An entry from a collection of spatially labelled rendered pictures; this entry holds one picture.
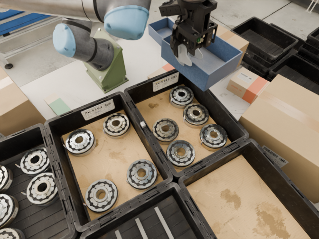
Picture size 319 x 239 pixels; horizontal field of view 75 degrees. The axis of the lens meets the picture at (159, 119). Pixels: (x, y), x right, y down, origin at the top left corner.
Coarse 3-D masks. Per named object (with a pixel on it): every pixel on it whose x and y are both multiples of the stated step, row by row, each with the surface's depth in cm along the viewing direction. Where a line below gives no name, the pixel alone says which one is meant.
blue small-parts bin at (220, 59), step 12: (168, 36) 65; (216, 36) 66; (168, 48) 64; (204, 48) 72; (216, 48) 68; (228, 48) 65; (168, 60) 68; (192, 60) 69; (204, 60) 69; (216, 60) 69; (228, 60) 67; (180, 72) 66; (192, 72) 61; (204, 72) 57; (216, 72) 58; (228, 72) 65; (204, 84) 60
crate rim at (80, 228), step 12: (108, 96) 79; (84, 108) 76; (132, 108) 76; (48, 120) 73; (48, 132) 71; (144, 132) 72; (156, 156) 66; (60, 168) 65; (168, 168) 64; (168, 180) 62; (144, 192) 60; (72, 204) 59; (72, 216) 57; (108, 216) 57; (84, 228) 55
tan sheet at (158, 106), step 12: (156, 96) 92; (168, 96) 92; (144, 108) 88; (156, 108) 88; (168, 108) 88; (156, 120) 85; (180, 120) 85; (180, 132) 82; (192, 132) 82; (192, 144) 79; (204, 156) 77
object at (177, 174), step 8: (168, 72) 86; (152, 80) 84; (128, 88) 81; (128, 96) 79; (136, 112) 75; (144, 120) 73; (232, 120) 74; (240, 128) 72; (152, 136) 70; (248, 136) 70; (232, 144) 70; (160, 152) 67; (216, 152) 67; (168, 160) 65; (200, 160) 65; (208, 160) 65; (192, 168) 65; (176, 176) 63
